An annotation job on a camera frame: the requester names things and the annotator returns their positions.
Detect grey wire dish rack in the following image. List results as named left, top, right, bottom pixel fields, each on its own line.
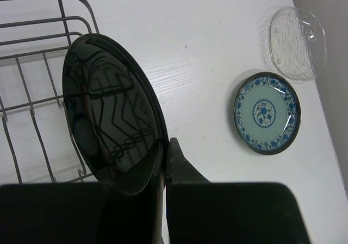
left=1, top=0, right=98, bottom=184

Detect blue floral plate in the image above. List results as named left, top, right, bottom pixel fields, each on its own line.
left=233, top=72, right=301, bottom=155

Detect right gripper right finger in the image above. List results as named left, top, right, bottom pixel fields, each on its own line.
left=166, top=138, right=310, bottom=243

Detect black plate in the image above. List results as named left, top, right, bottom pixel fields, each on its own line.
left=62, top=34, right=169, bottom=195

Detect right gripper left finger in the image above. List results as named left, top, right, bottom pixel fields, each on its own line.
left=1, top=140, right=163, bottom=243

